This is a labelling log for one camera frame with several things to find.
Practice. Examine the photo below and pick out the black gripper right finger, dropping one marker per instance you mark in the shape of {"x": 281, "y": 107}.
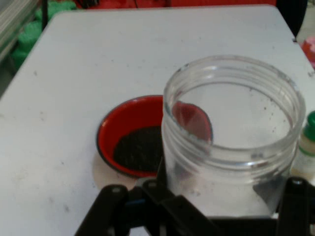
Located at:
{"x": 297, "y": 209}

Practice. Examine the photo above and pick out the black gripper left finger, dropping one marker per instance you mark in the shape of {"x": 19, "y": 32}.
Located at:
{"x": 167, "y": 211}

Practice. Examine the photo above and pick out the clear plastic jar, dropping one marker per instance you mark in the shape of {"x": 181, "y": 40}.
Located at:
{"x": 233, "y": 172}

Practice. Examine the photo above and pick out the spice bottle with green lid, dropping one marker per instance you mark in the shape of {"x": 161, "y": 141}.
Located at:
{"x": 307, "y": 147}

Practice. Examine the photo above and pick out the black seeds heap in bowl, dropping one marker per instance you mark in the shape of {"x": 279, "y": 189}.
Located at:
{"x": 137, "y": 150}

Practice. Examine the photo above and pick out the red bowl with black rim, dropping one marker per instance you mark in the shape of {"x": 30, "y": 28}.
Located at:
{"x": 118, "y": 123}

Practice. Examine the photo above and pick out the small green foam block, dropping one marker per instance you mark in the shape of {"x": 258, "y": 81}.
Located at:
{"x": 27, "y": 41}

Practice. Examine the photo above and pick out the large green foam block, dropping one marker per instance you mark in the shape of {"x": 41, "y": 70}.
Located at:
{"x": 59, "y": 7}

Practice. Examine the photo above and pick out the aluminium rail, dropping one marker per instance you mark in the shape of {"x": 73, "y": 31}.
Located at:
{"x": 14, "y": 22}

